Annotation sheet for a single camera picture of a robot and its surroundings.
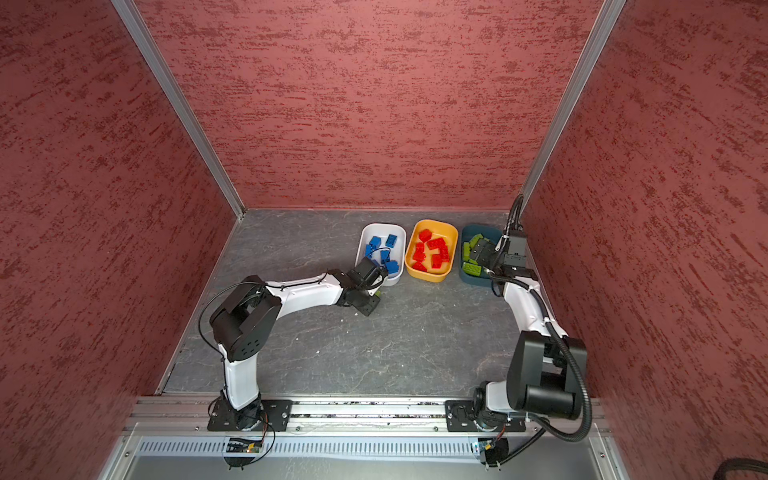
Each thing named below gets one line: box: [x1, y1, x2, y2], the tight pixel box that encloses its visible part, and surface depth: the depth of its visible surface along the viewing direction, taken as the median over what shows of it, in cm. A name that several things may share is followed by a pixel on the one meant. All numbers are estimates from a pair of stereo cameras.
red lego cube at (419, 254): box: [412, 242, 426, 262], surface depth 109 cm
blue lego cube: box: [385, 259, 400, 274], surface depth 104 cm
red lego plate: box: [427, 238, 449, 255], surface depth 112 cm
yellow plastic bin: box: [405, 219, 459, 283], surface depth 109 cm
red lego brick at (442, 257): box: [432, 248, 451, 269], surface depth 106 cm
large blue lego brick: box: [365, 236, 381, 258], surface depth 109 cm
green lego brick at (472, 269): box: [462, 262, 482, 277], surface depth 105 cm
